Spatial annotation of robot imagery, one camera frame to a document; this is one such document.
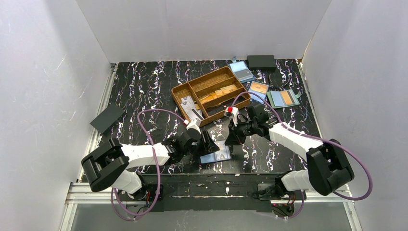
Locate brown woven organizer tray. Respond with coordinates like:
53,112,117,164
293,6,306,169
171,66,250,127

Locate white cards in tray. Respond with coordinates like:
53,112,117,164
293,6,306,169
181,95,204,121

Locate black box at back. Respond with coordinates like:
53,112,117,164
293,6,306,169
247,55,277,70

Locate black leather card holder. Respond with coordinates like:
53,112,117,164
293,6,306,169
199,141,231,164

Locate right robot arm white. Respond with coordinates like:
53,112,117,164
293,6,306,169
225,115,355,196

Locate dark grey card case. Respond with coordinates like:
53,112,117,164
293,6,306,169
89,104,126,133

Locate light blue card holder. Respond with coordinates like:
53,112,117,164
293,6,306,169
228,61,255,83

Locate green card wallet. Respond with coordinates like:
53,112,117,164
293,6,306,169
267,89,302,109

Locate blue card holder orange card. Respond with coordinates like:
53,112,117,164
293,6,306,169
248,81,269,104

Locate tan cards in tray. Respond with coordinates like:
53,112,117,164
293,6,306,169
199,84,238,103

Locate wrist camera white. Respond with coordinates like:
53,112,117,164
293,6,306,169
183,118,201,135
224,106,239,127

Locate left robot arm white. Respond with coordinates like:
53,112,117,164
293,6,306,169
81,129,220,194

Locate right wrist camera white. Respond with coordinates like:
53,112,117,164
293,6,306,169
224,106,239,127

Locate black cards in tray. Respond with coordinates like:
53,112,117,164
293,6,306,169
205,96,249,120

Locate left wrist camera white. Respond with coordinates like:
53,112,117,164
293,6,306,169
183,118,201,135

